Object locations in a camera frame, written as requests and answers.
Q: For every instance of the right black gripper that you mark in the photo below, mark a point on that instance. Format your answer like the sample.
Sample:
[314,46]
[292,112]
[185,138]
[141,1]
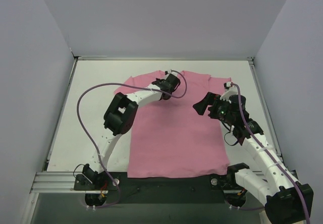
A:
[210,107]

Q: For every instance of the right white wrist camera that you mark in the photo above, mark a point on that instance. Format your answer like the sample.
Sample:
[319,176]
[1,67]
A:
[230,90]

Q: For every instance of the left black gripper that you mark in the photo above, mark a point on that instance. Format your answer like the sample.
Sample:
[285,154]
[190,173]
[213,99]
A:
[161,83]

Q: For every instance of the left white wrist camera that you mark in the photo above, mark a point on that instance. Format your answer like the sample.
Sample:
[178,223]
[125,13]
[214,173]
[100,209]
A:
[167,72]

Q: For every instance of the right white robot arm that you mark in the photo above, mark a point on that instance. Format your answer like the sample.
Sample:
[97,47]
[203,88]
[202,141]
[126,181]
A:
[284,198]

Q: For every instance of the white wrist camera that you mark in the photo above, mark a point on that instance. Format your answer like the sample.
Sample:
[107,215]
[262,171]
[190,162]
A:
[230,90]
[167,72]

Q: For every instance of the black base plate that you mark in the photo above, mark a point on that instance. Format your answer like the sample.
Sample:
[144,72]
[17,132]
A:
[207,189]

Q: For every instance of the pink t-shirt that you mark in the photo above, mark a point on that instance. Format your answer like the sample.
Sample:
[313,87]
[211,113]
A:
[169,139]

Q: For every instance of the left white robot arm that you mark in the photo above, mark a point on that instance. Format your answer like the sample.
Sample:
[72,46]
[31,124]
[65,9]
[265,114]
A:
[119,118]

